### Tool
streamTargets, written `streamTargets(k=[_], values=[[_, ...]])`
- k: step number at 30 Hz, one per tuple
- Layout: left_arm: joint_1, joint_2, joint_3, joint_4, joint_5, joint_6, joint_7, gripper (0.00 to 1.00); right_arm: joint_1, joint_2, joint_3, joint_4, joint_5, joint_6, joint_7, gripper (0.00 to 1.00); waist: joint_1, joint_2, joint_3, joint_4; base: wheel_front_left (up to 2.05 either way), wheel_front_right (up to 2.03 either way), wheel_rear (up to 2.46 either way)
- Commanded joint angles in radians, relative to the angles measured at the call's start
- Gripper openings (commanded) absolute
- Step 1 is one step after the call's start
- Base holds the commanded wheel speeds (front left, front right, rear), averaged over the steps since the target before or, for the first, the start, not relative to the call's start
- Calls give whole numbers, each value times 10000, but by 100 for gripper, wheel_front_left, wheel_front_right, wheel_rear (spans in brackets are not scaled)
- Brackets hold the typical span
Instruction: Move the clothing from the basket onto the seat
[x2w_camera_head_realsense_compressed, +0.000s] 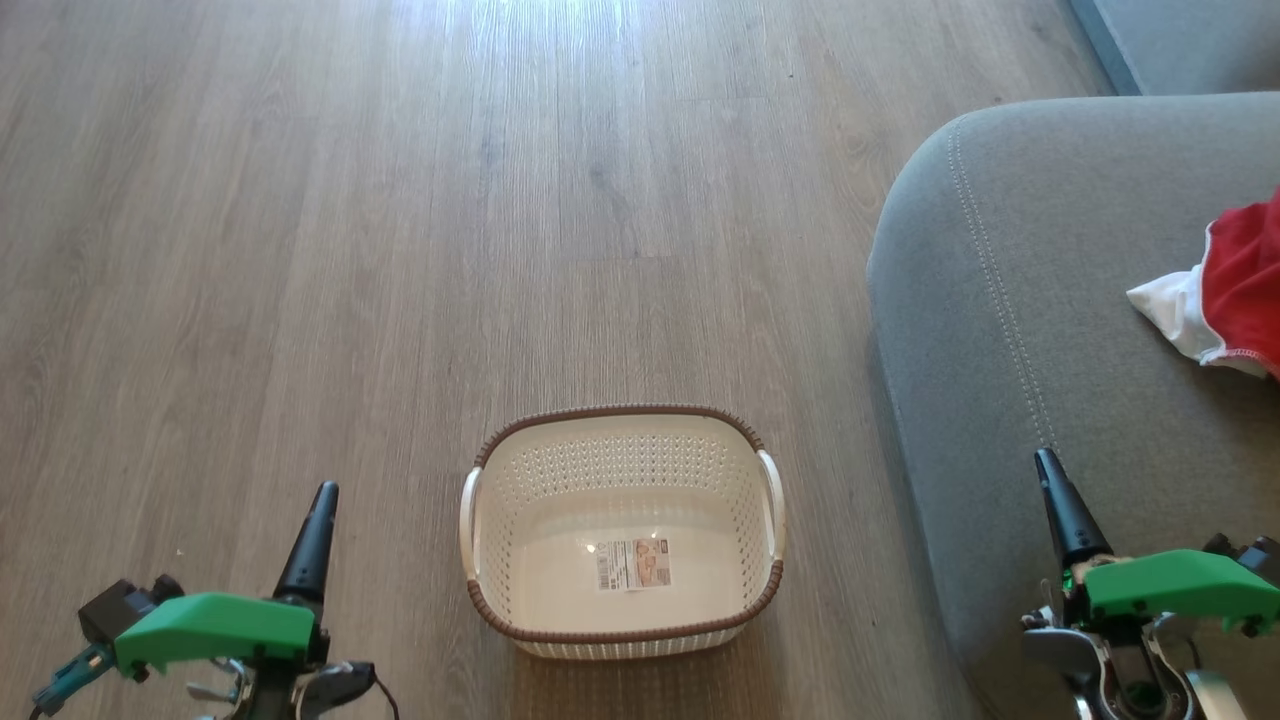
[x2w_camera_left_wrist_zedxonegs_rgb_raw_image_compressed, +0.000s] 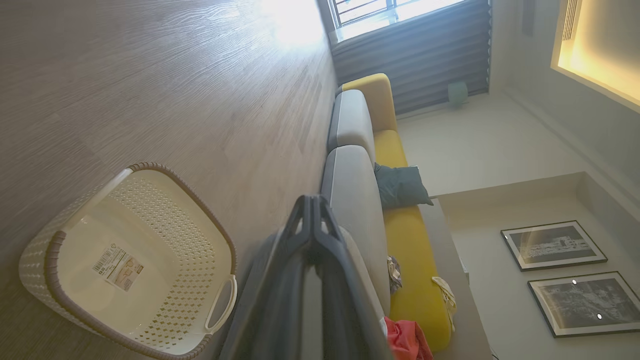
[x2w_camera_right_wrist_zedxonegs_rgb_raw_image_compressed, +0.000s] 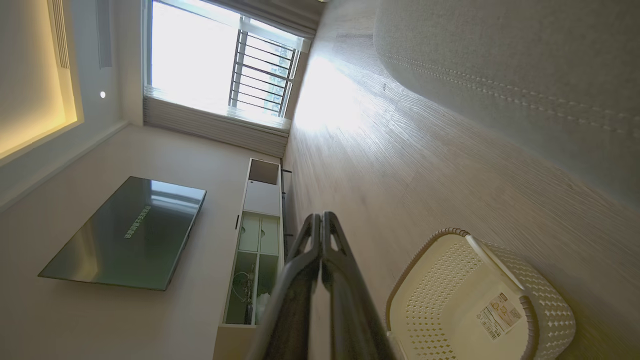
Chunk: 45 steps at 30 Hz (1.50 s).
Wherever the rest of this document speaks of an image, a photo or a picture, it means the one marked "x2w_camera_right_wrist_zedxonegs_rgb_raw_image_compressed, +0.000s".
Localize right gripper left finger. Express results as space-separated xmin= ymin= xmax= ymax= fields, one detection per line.
xmin=246 ymin=214 xmax=322 ymax=360

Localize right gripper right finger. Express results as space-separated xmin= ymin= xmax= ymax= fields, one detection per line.
xmin=321 ymin=211 xmax=397 ymax=360

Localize grey fabric sofa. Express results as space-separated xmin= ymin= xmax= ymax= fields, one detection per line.
xmin=372 ymin=0 xmax=640 ymax=213

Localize cream plastic laundry basket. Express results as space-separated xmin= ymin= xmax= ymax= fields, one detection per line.
xmin=384 ymin=227 xmax=577 ymax=360

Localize white tv cabinet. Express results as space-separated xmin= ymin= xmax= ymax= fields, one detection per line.
xmin=212 ymin=157 xmax=293 ymax=360

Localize white paper label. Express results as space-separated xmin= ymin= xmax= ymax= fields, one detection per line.
xmin=476 ymin=292 xmax=523 ymax=342

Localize flat screen television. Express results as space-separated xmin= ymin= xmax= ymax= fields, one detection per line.
xmin=37 ymin=175 xmax=207 ymax=292

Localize bright window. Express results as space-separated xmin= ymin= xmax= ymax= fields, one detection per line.
xmin=145 ymin=0 xmax=312 ymax=121

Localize ceiling air vent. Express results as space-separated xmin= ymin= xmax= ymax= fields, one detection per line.
xmin=49 ymin=0 xmax=71 ymax=69

